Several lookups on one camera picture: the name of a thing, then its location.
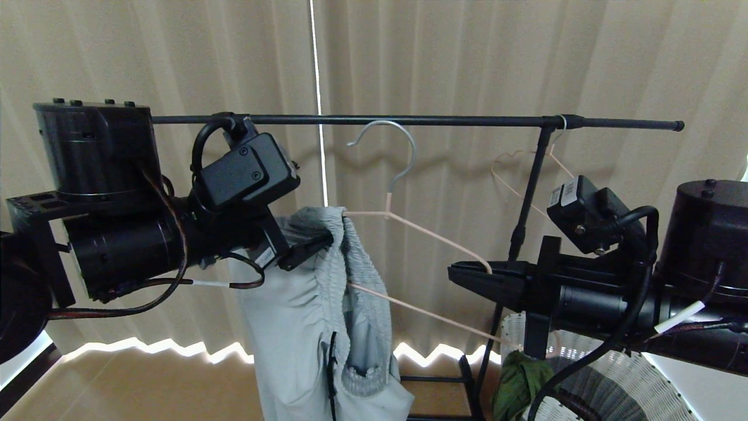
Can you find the green garment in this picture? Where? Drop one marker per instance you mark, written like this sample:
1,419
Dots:
517,386

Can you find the pink clothes hanger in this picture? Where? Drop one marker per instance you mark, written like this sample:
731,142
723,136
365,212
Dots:
561,165
388,204

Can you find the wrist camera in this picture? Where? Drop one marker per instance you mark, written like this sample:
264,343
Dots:
584,216
245,172

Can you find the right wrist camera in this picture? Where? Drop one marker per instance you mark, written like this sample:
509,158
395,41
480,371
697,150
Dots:
584,216

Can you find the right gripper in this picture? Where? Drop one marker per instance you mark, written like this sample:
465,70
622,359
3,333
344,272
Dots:
596,298

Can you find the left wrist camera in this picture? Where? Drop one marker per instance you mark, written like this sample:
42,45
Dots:
245,172

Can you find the beige curtain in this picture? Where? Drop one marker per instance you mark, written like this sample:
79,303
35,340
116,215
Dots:
438,58

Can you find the white laundry basket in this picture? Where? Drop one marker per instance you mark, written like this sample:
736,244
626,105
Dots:
619,386

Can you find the pale grey shorts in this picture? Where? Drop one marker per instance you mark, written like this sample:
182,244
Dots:
292,327

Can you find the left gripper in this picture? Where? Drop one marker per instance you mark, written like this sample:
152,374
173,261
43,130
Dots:
128,251

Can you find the black clothes rack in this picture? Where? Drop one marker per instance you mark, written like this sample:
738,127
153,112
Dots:
438,120

